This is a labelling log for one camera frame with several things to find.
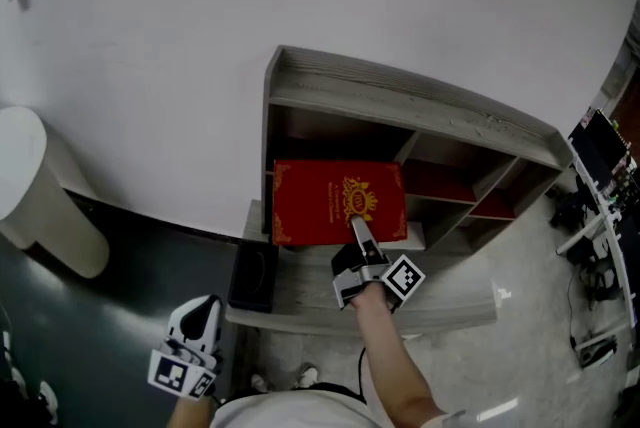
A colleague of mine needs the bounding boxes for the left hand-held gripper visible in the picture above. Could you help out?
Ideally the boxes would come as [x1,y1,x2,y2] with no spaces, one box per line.
[147,294,224,402]

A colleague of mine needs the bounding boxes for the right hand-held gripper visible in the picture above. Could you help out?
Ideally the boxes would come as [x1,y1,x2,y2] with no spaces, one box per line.
[330,213,428,312]

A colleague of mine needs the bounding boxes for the red hardcover book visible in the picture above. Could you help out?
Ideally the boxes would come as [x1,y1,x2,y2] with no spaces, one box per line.
[272,159,409,247]

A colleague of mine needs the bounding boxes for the person's right forearm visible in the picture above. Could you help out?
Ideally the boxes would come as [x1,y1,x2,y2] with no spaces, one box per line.
[349,288,447,422]

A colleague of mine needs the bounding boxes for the person's left forearm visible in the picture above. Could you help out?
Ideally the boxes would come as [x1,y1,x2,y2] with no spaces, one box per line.
[167,395,217,428]

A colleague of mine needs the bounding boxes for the grey wooden desk with hutch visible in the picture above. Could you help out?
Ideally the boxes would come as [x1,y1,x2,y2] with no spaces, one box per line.
[224,44,574,336]

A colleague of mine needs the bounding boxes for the long white office desk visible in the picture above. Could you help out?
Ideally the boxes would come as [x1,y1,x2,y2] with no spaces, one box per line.
[556,135,640,330]

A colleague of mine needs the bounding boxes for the black computer monitor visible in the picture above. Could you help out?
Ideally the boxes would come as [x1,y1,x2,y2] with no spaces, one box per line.
[583,108,630,172]

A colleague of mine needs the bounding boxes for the black tissue box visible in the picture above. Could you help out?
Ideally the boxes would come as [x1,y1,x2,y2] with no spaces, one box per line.
[227,239,280,314]

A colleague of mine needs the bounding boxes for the person's black trousers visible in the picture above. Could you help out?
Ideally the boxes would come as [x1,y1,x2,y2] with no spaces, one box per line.
[224,382,362,405]

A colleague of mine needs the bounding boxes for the person's right white shoe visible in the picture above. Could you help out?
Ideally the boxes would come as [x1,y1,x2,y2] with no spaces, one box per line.
[297,363,320,390]

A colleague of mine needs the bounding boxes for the black office chair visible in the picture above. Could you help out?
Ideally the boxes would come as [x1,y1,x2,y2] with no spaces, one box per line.
[549,188,592,233]

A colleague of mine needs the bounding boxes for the grey floor device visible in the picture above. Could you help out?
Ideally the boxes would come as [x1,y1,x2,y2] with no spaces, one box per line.
[574,334,619,368]

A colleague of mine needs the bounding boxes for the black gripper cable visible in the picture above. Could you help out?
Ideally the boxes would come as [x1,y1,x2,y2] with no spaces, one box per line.
[356,346,369,400]

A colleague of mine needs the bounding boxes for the white oval pedestal table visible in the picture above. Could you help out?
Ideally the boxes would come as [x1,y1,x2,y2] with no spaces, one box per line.
[0,105,110,280]

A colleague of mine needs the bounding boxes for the black floor cable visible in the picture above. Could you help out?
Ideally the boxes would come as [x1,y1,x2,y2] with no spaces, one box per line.
[566,265,579,347]

